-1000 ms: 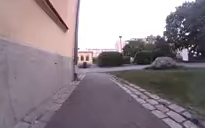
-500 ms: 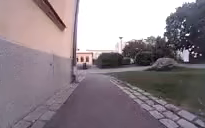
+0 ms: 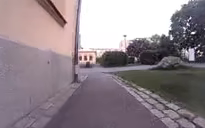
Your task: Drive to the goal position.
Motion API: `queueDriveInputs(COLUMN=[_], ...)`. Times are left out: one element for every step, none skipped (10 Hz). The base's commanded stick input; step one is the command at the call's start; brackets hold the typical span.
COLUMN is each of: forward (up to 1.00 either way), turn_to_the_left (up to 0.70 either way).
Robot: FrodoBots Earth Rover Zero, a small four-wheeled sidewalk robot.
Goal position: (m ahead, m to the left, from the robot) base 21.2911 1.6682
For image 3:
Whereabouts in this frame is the green grass lawn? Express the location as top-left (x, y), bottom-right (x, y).
top-left (115, 67), bottom-right (205, 123)

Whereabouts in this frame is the grey asphalt road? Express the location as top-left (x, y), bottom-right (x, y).
top-left (79, 62), bottom-right (205, 76)

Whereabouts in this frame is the cobblestone edging strip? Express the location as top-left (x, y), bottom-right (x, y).
top-left (109, 73), bottom-right (205, 128)
top-left (9, 74), bottom-right (89, 128)

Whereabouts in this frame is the dark asphalt path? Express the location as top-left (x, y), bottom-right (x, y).
top-left (43, 71), bottom-right (168, 128)

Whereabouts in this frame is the beige building with grey base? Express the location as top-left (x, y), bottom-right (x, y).
top-left (0, 0), bottom-right (83, 128)

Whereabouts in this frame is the pale distant building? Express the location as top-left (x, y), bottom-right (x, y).
top-left (118, 39), bottom-right (132, 52)

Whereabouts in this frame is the reddish-leaved tree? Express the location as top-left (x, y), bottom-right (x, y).
top-left (125, 37), bottom-right (152, 60)

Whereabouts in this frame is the dark bush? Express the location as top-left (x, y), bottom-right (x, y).
top-left (138, 49), bottom-right (162, 66)

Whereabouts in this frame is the large dark tree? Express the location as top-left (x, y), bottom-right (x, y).
top-left (168, 0), bottom-right (205, 63)

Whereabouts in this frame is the dark container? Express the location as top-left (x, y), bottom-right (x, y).
top-left (84, 61), bottom-right (92, 69)

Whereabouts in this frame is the large grey boulder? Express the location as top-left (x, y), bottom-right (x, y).
top-left (151, 55), bottom-right (188, 71)

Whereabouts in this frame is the white sign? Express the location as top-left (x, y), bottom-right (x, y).
top-left (188, 47), bottom-right (196, 63)

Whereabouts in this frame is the yellow building with chimney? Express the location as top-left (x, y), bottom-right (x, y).
top-left (78, 49), bottom-right (98, 66)

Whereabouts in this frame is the large green bush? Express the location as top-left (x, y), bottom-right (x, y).
top-left (99, 50), bottom-right (129, 68)

